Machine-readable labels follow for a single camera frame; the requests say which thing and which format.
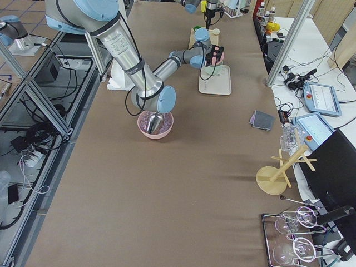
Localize teach pendant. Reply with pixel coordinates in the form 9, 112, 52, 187
303, 82, 342, 117
292, 112, 335, 151

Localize metal ice scoop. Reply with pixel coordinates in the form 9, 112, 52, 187
145, 112, 164, 135

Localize wine glass rack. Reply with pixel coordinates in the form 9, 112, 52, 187
261, 195, 340, 266

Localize aluminium frame post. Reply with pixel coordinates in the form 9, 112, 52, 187
266, 0, 315, 87

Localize grey folded cloth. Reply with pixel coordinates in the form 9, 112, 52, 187
249, 110, 275, 131

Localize lower teach pendant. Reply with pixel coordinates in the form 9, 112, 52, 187
292, 112, 335, 151

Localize upper teach pendant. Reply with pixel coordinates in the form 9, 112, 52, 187
303, 82, 342, 117

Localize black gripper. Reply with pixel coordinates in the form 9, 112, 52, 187
204, 44, 225, 66
201, 2, 224, 29

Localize cream serving tray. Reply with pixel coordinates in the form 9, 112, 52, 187
199, 65, 232, 96

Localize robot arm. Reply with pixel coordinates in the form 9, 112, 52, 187
175, 0, 224, 29
45, 1, 224, 113

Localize white wire cup rack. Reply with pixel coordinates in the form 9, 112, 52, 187
220, 0, 249, 18

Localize large pink bowl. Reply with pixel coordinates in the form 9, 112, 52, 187
137, 111, 174, 139

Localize small pink bowl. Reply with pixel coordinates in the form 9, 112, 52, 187
206, 50, 225, 66

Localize wooden mug tree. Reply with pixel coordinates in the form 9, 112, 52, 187
256, 144, 316, 195

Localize black computer monitor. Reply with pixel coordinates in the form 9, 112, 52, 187
301, 128, 356, 267

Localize green bowl stack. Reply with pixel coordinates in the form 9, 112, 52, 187
202, 62, 223, 75

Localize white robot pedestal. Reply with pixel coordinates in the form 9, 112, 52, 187
107, 59, 135, 91

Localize clear plastic bottle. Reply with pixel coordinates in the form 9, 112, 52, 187
280, 125, 305, 155

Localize wooden cutting board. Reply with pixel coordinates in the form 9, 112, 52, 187
187, 28, 220, 55

